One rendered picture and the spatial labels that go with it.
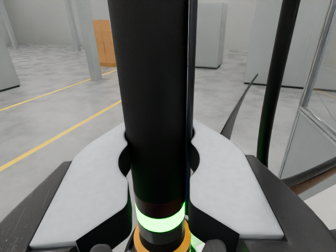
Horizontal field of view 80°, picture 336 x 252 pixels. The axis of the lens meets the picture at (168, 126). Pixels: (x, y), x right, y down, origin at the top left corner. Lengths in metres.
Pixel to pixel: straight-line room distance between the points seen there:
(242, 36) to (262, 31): 6.75
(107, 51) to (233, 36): 6.89
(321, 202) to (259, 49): 5.12
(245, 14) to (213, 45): 5.21
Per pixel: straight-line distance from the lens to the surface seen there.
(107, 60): 8.41
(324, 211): 0.54
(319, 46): 1.52
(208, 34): 7.25
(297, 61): 5.61
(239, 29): 12.23
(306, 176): 0.28
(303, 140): 1.57
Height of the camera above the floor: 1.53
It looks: 28 degrees down
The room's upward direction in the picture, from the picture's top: 2 degrees counter-clockwise
